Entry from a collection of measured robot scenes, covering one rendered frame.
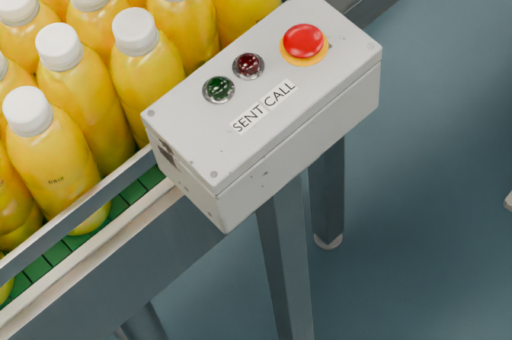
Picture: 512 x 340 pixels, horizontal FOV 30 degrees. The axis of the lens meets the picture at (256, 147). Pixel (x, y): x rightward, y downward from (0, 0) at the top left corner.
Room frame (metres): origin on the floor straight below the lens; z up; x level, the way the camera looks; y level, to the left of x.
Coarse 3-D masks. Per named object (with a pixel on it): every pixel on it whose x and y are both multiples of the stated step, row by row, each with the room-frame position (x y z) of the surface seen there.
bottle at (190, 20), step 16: (160, 0) 0.60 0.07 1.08; (176, 0) 0.59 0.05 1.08; (192, 0) 0.59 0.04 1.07; (208, 0) 0.60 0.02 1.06; (160, 16) 0.59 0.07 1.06; (176, 16) 0.58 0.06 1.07; (192, 16) 0.58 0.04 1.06; (208, 16) 0.59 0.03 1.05; (176, 32) 0.58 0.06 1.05; (192, 32) 0.58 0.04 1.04; (208, 32) 0.58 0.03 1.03; (192, 48) 0.57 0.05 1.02; (208, 48) 0.58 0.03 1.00; (192, 64) 0.58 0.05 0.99
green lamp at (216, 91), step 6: (210, 78) 0.47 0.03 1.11; (216, 78) 0.47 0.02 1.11; (222, 78) 0.47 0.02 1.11; (210, 84) 0.47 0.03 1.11; (216, 84) 0.46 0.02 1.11; (222, 84) 0.46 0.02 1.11; (228, 84) 0.46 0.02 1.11; (210, 90) 0.46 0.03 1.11; (216, 90) 0.46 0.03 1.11; (222, 90) 0.46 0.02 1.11; (228, 90) 0.46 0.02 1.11; (210, 96) 0.46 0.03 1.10; (216, 96) 0.46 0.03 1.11; (222, 96) 0.46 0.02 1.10
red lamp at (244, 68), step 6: (246, 54) 0.49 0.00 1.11; (252, 54) 0.49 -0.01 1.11; (240, 60) 0.49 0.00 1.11; (246, 60) 0.48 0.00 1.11; (252, 60) 0.48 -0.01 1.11; (258, 60) 0.48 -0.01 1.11; (240, 66) 0.48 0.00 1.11; (246, 66) 0.48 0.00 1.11; (252, 66) 0.48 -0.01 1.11; (258, 66) 0.48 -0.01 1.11; (240, 72) 0.48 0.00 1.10; (246, 72) 0.48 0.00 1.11; (252, 72) 0.47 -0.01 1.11
